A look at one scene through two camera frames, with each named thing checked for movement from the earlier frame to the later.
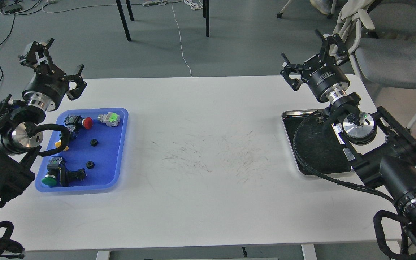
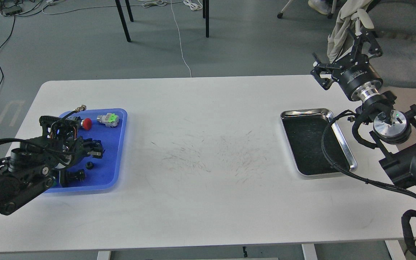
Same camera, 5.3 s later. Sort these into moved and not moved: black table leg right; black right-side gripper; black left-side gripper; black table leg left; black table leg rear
Moved: black right-side gripper; black left-side gripper
Not moved: black table leg right; black table leg left; black table leg rear
